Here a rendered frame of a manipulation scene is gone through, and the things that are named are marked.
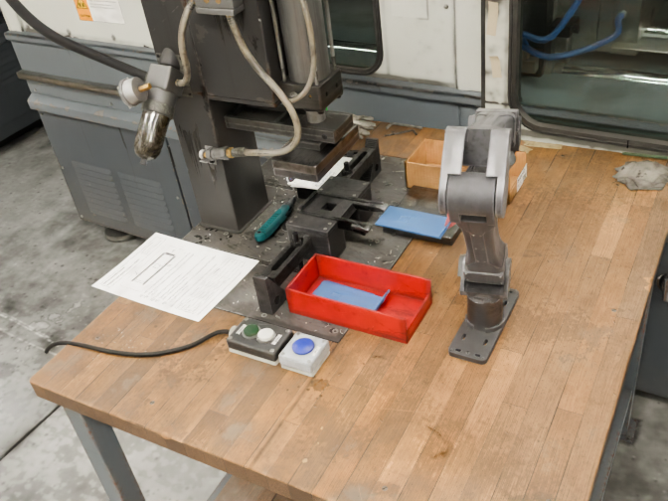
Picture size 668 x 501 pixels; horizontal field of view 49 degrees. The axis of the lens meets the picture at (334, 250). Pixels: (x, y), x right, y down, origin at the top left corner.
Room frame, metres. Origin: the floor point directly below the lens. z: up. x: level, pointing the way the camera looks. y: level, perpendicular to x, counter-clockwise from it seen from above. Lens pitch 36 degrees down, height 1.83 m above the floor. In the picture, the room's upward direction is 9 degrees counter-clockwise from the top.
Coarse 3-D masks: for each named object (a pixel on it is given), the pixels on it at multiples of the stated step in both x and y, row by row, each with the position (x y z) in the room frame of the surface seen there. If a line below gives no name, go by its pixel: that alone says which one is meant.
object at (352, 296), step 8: (320, 288) 1.14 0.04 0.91; (328, 288) 1.14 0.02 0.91; (336, 288) 1.14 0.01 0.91; (344, 288) 1.13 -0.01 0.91; (328, 296) 1.11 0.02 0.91; (344, 296) 1.11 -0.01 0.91; (352, 296) 1.10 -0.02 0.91; (360, 296) 1.10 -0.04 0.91; (368, 296) 1.10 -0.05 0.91; (376, 296) 1.09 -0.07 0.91; (384, 296) 1.06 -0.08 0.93; (360, 304) 1.08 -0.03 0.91; (368, 304) 1.07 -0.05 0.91; (376, 304) 1.07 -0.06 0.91
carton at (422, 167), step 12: (420, 144) 1.55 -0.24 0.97; (432, 144) 1.57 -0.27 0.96; (420, 156) 1.55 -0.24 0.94; (432, 156) 1.57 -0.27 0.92; (516, 156) 1.45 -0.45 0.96; (408, 168) 1.48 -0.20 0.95; (420, 168) 1.46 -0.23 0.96; (432, 168) 1.44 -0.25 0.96; (516, 168) 1.45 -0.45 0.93; (408, 180) 1.48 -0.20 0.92; (420, 180) 1.46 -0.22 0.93; (432, 180) 1.44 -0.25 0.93; (516, 180) 1.39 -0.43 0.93; (516, 192) 1.39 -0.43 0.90
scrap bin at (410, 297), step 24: (312, 264) 1.17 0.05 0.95; (336, 264) 1.17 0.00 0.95; (360, 264) 1.14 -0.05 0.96; (288, 288) 1.09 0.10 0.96; (312, 288) 1.15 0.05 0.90; (360, 288) 1.13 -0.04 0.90; (384, 288) 1.11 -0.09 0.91; (408, 288) 1.08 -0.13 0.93; (312, 312) 1.07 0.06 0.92; (336, 312) 1.04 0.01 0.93; (360, 312) 1.01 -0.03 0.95; (384, 312) 1.05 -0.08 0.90; (408, 312) 1.04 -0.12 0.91; (384, 336) 0.98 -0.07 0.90; (408, 336) 0.96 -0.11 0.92
